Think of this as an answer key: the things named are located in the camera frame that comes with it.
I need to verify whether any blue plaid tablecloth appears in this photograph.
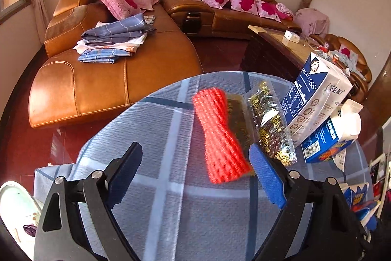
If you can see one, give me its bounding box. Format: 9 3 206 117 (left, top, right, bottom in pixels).
34 71 373 260

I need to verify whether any white box on coffee table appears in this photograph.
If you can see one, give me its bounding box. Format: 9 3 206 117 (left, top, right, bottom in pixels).
284 30 300 44

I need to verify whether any tall white blue carton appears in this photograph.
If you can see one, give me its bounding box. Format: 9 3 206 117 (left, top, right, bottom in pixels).
281 53 353 146

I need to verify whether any small white blue carton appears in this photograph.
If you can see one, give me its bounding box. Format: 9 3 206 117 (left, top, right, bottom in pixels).
339 182 381 231

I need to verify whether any blue Look milk carton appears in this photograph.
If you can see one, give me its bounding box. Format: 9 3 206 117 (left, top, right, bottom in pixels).
301 99 363 164

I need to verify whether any purple wrapper in bin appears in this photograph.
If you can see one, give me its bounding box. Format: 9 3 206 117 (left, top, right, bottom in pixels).
22 224 37 237

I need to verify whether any stack of folded blue cloths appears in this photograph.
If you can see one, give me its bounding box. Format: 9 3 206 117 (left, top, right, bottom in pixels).
74 13 156 64

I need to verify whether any wooden glass-top coffee table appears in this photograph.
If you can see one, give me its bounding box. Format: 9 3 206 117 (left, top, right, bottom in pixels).
240 25 319 82

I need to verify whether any clear gold snack wrapper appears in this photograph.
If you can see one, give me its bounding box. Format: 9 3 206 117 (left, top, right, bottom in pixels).
225 93 257 178

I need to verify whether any brown leather long sofa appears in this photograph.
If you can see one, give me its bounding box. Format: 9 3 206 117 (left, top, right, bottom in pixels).
160 0 302 40

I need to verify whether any pink cloth covered stand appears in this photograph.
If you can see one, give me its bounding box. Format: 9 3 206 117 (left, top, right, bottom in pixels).
293 8 330 37

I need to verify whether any pink floral pillow on chaise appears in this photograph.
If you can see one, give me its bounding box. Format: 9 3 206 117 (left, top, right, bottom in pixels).
100 0 159 21

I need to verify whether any brown leather armchair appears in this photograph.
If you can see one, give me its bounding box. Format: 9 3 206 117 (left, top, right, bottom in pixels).
309 34 372 103

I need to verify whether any light blue cartoon trash bin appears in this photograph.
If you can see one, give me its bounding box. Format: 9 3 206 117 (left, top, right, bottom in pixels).
1 181 42 260

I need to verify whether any red foam fruit net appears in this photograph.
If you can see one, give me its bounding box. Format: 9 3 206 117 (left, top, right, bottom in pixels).
192 87 251 184

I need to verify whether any gold patterned clear bag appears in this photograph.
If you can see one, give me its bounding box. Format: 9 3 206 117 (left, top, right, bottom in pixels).
244 80 298 166

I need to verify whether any small white medicine box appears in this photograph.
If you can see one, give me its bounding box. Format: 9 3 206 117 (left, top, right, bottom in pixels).
332 149 347 172

